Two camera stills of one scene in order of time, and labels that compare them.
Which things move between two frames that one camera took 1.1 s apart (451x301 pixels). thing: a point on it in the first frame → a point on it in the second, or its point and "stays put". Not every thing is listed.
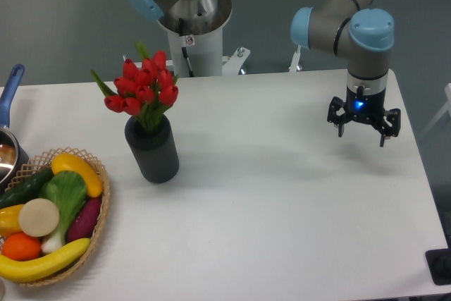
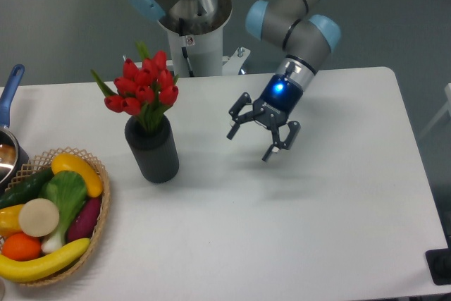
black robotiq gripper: x=365 y=108 → x=280 y=96
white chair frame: x=447 y=89 stays put
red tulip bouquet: x=148 y=89 stays put
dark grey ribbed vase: x=155 y=151 stays put
